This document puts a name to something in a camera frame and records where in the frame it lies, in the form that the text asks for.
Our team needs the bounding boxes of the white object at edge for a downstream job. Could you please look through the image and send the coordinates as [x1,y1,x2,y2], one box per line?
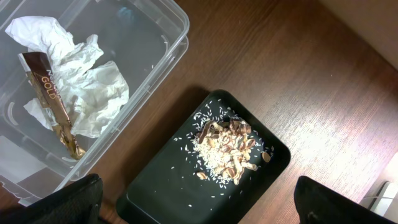
[359,153,397,223]

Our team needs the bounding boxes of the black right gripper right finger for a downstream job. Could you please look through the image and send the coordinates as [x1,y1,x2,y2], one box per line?
[294,175,394,224]

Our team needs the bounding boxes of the food scraps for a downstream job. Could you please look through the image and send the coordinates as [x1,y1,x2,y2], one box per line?
[170,99,275,208]

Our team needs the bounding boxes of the gold snack wrapper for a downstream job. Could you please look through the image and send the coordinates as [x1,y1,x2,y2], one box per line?
[18,52,85,160]

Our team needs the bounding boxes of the white paper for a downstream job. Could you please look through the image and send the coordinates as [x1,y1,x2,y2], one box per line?
[5,16,129,138]

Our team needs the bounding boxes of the clear plastic bin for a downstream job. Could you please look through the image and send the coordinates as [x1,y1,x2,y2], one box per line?
[1,0,190,206]

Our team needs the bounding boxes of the black rectangular tray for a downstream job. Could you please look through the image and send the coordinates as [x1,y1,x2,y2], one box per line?
[116,90,290,223]

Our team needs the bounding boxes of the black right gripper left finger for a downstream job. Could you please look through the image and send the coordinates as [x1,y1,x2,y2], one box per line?
[1,174,103,224]

